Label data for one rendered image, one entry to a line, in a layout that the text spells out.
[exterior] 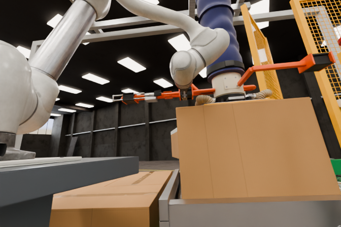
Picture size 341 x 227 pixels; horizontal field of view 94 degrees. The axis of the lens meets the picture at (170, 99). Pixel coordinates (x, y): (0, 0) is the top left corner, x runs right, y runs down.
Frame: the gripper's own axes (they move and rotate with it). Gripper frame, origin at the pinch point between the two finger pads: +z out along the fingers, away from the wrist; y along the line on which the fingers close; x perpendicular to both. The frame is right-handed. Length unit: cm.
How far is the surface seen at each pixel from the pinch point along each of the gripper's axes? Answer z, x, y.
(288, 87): 668, 500, -201
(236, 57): -8.8, 31.4, -16.3
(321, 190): -19, 48, 50
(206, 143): -19.2, 7.5, 29.8
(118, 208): -21, -31, 53
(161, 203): -36, -10, 47
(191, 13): 131, 26, -186
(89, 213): -21, -43, 55
